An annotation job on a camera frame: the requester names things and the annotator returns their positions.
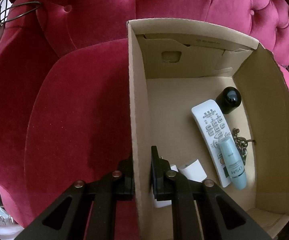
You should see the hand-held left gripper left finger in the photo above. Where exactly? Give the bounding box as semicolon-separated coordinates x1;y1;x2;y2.
14;153;135;240

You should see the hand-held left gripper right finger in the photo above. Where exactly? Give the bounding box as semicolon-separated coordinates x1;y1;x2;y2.
151;145;272;240

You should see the white charger plug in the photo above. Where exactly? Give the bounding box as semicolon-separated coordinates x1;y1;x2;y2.
170;159;207;183

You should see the cardboard box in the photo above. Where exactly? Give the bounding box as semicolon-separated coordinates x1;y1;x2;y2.
126;19;289;240

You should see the white remote control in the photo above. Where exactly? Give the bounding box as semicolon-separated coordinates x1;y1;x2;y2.
191;99;235;188

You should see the light blue cosmetic tube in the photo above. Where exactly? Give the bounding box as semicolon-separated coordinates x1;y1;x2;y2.
218;137;247;190

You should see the metal keychain with carabiner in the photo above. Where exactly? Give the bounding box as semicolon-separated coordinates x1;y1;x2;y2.
231;127;257;167

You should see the black domed cap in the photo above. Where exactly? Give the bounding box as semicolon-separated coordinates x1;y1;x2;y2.
215;86;242;114

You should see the red tufted velvet armchair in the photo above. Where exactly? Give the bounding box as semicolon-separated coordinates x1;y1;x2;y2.
0;0;289;230

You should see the black cable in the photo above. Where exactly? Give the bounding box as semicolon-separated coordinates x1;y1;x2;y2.
0;0;43;29

